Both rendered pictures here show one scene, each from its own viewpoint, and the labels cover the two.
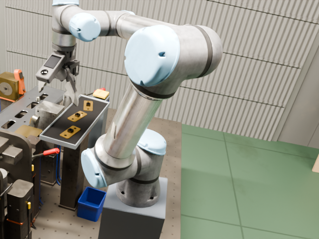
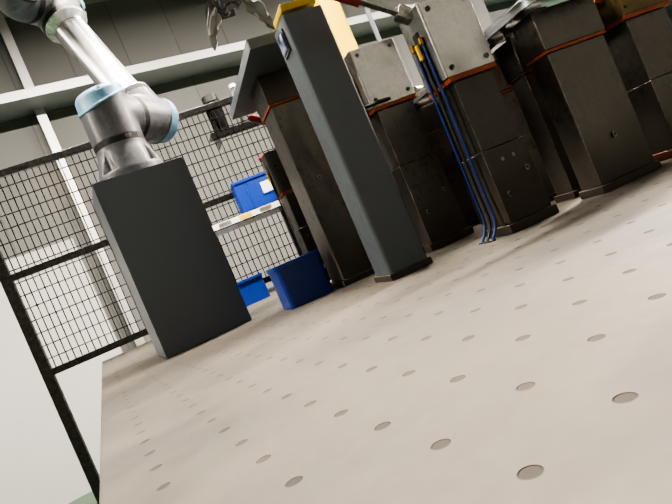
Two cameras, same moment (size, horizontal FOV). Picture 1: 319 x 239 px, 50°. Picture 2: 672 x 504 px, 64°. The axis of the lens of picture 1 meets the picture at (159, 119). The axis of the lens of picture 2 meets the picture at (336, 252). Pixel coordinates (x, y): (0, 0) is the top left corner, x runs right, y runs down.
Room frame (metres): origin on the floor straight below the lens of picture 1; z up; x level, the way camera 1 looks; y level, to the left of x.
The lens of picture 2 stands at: (2.20, -0.12, 0.79)
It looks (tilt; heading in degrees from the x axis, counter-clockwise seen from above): 1 degrees down; 158
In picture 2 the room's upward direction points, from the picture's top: 23 degrees counter-clockwise
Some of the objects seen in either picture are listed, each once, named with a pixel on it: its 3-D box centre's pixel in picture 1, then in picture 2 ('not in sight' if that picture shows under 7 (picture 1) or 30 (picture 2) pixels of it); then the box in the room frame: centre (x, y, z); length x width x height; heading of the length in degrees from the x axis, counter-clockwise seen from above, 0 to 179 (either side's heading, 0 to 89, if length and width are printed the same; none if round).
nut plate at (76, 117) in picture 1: (77, 115); not in sight; (1.18, 0.32, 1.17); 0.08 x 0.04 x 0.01; 160
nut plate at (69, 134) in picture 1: (70, 131); not in sight; (1.06, 0.31, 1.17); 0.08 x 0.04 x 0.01; 163
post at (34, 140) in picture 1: (32, 179); not in sight; (1.04, 0.45, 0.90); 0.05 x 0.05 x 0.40; 84
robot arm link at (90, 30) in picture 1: (86, 23); not in sight; (0.98, 0.27, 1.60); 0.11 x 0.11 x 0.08; 44
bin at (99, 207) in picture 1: (91, 204); (299, 280); (1.14, 0.21, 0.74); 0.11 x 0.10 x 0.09; 174
